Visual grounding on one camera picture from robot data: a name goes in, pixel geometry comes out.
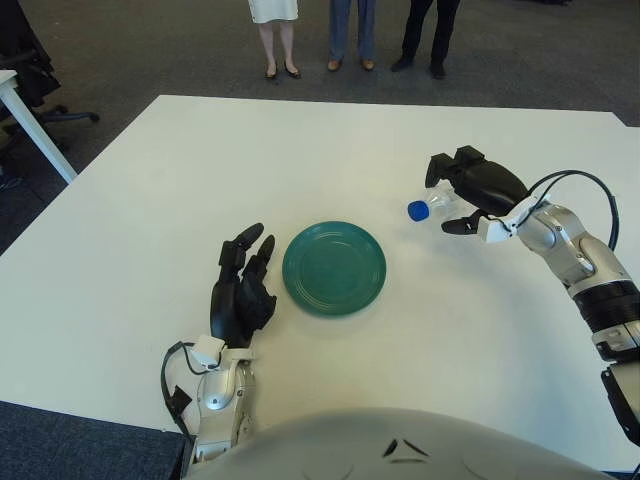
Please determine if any clear bottle with blue cap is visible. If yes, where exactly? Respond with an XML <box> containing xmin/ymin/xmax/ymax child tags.
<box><xmin>406</xmin><ymin>182</ymin><xmax>471</xmax><ymax>225</ymax></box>

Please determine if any person in blue jeans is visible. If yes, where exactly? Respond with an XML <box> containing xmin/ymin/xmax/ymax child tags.
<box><xmin>327</xmin><ymin>0</ymin><xmax>377</xmax><ymax>73</ymax></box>

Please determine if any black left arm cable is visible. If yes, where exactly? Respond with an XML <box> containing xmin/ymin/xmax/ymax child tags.
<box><xmin>159</xmin><ymin>340</ymin><xmax>221</xmax><ymax>436</ymax></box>

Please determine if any person in black trousers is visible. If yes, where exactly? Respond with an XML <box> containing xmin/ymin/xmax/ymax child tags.
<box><xmin>389</xmin><ymin>0</ymin><xmax>464</xmax><ymax>81</ymax></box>

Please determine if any white side desk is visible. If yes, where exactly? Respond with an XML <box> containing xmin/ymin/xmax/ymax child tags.
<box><xmin>0</xmin><ymin>69</ymin><xmax>79</xmax><ymax>185</ymax></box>

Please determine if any grey robot torso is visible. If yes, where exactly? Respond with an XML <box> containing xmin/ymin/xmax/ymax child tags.
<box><xmin>187</xmin><ymin>407</ymin><xmax>609</xmax><ymax>480</ymax></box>

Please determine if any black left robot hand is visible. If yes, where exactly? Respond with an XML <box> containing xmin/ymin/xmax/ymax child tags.
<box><xmin>208</xmin><ymin>222</ymin><xmax>278</xmax><ymax>350</ymax></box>

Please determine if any green round plate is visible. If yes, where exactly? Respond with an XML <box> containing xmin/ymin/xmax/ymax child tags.
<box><xmin>282</xmin><ymin>220</ymin><xmax>388</xmax><ymax>319</ymax></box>

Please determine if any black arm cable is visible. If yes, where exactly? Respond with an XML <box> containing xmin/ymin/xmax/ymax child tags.
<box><xmin>527</xmin><ymin>169</ymin><xmax>621</xmax><ymax>251</ymax></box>
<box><xmin>159</xmin><ymin>340</ymin><xmax>221</xmax><ymax>436</ymax></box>

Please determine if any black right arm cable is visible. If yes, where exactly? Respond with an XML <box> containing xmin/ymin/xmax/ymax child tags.
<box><xmin>527</xmin><ymin>169</ymin><xmax>621</xmax><ymax>251</ymax></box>

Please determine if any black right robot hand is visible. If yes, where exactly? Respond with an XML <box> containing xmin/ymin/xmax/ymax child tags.
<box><xmin>424</xmin><ymin>144</ymin><xmax>530</xmax><ymax>236</ymax></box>

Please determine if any person in white skirt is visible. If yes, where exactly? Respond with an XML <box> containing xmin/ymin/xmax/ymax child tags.
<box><xmin>247</xmin><ymin>0</ymin><xmax>302</xmax><ymax>80</ymax></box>

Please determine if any black office chair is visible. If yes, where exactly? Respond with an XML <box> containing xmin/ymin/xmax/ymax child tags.
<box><xmin>0</xmin><ymin>0</ymin><xmax>101</xmax><ymax>166</ymax></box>

